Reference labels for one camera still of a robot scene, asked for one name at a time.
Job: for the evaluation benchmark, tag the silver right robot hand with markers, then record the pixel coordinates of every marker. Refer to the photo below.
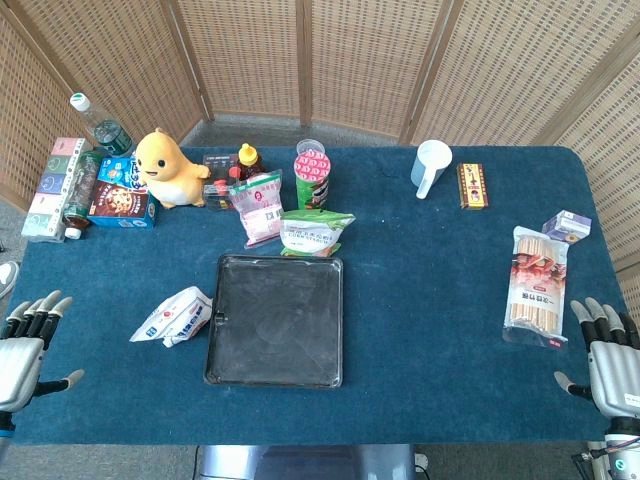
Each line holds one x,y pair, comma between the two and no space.
615,370

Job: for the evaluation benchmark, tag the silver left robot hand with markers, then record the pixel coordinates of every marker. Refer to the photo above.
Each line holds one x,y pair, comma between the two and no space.
17,365

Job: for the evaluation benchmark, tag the white plastic bag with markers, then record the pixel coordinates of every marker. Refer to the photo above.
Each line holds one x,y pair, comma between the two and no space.
172,320

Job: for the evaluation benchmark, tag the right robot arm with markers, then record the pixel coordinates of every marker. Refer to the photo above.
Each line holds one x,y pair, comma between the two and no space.
624,450

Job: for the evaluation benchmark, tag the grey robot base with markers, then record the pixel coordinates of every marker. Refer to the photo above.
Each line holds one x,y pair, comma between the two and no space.
305,462

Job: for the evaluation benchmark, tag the bamboo chopsticks pack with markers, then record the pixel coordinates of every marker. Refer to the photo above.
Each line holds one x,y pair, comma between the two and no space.
537,290

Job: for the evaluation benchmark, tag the small purple white box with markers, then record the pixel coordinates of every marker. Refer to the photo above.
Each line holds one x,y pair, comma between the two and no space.
567,226

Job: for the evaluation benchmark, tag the pastel tissue pack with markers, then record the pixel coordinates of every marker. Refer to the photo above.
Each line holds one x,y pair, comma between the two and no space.
47,195

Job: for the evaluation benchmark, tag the dark bottle white cap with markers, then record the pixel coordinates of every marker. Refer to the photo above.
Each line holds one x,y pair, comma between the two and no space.
82,195

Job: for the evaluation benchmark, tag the blue cookie box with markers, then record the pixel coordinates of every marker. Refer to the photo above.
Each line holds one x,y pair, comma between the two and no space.
122,200

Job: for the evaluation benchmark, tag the blue table cloth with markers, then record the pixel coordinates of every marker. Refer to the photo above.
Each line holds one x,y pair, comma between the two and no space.
425,300

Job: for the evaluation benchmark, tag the yellow plush dinosaur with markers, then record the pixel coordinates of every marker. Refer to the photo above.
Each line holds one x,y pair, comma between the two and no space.
167,175

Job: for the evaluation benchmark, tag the clear water bottle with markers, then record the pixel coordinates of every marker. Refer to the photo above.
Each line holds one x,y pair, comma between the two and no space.
105,130

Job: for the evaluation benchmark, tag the black baking tray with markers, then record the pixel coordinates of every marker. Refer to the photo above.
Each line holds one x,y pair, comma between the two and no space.
277,320

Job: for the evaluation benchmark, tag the light blue measuring cup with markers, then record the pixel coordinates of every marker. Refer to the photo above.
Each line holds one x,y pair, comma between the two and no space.
429,165

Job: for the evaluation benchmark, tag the dark pack with red caps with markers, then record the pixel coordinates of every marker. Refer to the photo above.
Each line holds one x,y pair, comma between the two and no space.
217,172

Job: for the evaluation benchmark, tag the pink zip bag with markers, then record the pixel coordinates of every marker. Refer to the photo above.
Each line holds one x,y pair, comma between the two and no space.
260,210

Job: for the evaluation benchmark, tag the yellow cap honey bottle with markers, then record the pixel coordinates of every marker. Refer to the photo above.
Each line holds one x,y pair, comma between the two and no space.
249,162

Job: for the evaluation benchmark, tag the green corn starch bag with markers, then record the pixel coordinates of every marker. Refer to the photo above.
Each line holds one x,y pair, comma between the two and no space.
310,235

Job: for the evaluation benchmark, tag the green chips can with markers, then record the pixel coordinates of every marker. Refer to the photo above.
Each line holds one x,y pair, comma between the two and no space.
312,180

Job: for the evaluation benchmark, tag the wicker folding screen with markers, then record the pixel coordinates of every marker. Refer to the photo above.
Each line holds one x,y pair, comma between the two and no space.
370,60

